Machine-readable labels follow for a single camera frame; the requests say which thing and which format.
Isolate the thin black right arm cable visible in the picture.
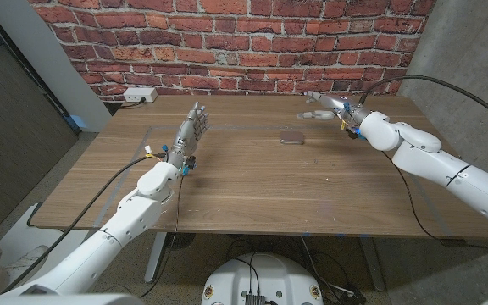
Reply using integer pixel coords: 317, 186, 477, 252
379, 147, 488, 256

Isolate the white table leg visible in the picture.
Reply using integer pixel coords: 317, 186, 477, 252
144, 231, 169, 284

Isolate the red brick printed backdrop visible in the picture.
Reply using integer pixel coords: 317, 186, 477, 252
27, 0, 438, 103

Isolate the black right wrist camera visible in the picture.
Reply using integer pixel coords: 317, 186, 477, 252
345, 125, 366, 141

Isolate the white power outlet box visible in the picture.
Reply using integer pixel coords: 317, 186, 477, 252
123, 86, 158, 103

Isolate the black outlet power cord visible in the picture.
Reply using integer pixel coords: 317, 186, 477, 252
119, 97, 147, 110

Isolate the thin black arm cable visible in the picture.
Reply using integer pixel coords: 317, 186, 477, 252
379, 147, 488, 256
140, 173, 186, 298

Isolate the white floor plate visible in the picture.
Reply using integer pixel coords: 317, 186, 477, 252
0, 202, 91, 272

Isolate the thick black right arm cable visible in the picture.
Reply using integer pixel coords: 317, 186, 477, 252
358, 75, 488, 128

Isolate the black round floor object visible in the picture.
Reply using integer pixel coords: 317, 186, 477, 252
166, 231, 197, 251

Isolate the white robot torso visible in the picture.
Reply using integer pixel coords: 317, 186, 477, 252
201, 252, 324, 305

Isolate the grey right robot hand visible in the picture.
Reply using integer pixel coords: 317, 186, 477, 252
297, 90, 372, 126

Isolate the blue floor object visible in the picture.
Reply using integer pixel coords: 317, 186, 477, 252
68, 114, 88, 130

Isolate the grey table leg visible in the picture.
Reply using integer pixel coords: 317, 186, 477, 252
358, 236, 385, 292

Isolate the small hinged metal tin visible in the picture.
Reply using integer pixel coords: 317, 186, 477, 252
280, 130, 305, 146

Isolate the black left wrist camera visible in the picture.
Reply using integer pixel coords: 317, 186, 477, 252
180, 155, 197, 175

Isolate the white shoe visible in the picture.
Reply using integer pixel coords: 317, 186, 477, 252
4, 244, 50, 283

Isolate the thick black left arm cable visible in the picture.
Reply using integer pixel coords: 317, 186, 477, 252
0, 152, 169, 294

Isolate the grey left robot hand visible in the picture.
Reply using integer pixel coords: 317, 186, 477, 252
166, 101, 210, 168

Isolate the black floor cable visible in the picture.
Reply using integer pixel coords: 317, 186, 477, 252
299, 235, 342, 296

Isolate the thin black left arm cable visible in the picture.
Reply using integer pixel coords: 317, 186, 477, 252
140, 173, 186, 298

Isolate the small grey torso device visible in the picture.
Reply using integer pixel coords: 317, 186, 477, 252
243, 291, 269, 305

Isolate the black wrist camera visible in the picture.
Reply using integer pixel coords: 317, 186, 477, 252
345, 125, 366, 141
180, 155, 197, 175

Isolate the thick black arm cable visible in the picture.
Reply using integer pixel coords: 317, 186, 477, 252
0, 152, 169, 294
358, 75, 488, 128

